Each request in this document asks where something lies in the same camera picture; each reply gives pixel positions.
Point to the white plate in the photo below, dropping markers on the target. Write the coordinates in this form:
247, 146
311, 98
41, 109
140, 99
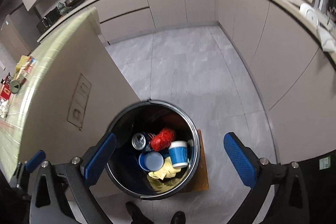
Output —
308, 14

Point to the blue drink can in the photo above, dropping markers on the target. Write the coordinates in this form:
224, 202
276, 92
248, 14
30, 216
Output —
139, 141

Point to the black plastic bucket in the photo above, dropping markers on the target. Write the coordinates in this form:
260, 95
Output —
123, 174

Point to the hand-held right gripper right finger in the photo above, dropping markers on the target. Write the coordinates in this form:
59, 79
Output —
239, 158

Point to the person's right shoe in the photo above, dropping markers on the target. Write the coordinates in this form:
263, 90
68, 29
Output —
178, 217

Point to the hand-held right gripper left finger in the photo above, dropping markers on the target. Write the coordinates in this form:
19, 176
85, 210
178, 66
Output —
99, 158

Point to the grey lower cabinets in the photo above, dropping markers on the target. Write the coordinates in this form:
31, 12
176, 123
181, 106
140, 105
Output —
275, 56

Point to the yellow snack packet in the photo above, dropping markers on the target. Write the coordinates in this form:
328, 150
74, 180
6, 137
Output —
22, 64

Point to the yellow cloth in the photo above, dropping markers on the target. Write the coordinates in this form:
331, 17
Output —
162, 178

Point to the brown refrigerator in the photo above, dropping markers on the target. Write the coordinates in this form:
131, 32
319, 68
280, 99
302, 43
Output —
11, 37

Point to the blue paper cup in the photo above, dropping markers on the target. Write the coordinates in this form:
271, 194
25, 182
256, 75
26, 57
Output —
178, 153

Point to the green ceramic teapot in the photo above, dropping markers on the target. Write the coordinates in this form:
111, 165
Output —
62, 8

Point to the brown wooden stool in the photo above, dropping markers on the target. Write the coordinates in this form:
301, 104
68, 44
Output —
202, 169

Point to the grey island table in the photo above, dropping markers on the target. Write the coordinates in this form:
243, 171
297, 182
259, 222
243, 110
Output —
105, 82

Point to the red and white carton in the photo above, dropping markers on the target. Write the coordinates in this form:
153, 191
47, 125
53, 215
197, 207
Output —
32, 62

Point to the white tissue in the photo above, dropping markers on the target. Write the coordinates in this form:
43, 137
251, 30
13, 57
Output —
4, 108

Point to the red plastic bag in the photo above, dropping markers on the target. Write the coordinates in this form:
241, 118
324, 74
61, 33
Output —
163, 138

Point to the white dish cloth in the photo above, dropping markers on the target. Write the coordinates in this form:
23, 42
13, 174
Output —
326, 39

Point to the black microwave oven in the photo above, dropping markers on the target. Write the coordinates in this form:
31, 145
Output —
47, 19

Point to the blue round tub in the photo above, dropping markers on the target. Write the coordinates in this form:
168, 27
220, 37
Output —
151, 161

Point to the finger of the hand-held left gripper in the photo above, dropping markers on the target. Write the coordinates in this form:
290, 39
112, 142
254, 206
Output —
34, 160

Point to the dark object with green label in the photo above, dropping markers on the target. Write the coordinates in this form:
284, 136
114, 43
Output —
325, 162

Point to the dark drink can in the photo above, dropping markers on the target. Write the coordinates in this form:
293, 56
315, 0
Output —
15, 86

